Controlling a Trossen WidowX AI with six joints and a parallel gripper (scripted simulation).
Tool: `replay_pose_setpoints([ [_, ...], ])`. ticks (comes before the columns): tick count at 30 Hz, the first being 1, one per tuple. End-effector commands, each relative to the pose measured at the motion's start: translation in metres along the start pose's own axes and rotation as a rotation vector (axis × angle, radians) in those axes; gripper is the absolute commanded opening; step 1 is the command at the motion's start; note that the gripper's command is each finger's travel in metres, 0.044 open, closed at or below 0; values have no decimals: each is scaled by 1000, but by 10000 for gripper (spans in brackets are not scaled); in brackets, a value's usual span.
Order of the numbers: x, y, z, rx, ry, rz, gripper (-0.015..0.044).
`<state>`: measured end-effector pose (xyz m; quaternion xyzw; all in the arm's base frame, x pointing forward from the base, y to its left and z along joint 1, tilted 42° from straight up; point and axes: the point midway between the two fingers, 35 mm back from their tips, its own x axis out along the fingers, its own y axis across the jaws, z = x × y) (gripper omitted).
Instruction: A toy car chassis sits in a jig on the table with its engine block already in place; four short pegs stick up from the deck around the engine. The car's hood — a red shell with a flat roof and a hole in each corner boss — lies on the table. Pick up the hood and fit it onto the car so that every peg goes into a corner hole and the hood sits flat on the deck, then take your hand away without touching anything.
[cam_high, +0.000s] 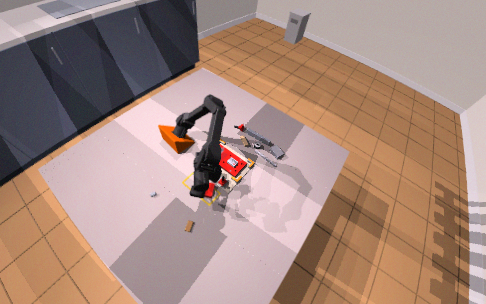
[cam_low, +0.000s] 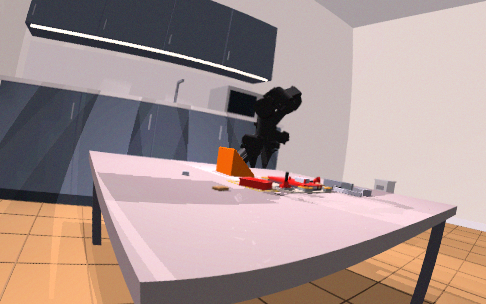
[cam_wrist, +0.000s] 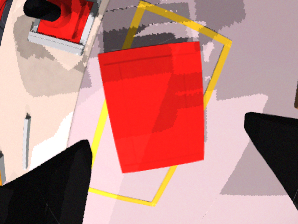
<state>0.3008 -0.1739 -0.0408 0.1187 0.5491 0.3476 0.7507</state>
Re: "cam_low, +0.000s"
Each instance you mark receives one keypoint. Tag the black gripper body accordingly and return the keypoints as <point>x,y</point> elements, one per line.
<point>260,138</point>

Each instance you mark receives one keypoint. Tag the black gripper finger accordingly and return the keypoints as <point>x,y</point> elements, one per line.
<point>266,154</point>
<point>252,153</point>

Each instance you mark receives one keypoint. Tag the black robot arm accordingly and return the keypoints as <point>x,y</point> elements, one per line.
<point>285,101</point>

